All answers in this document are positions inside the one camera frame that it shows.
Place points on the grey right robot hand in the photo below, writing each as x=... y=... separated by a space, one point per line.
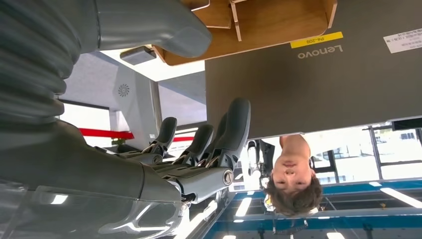
x=82 y=165

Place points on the person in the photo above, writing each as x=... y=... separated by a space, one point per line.
x=291 y=171

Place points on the red barrier belt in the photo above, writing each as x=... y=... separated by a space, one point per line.
x=105 y=133

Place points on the silver kiosk stand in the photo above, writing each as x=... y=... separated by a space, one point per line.
x=138 y=105

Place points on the small black square device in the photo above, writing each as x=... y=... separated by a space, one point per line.
x=137 y=55

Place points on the wooden compartment box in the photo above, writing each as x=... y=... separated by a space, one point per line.
x=263 y=29

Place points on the grey laptop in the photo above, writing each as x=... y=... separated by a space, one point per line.
x=296 y=92

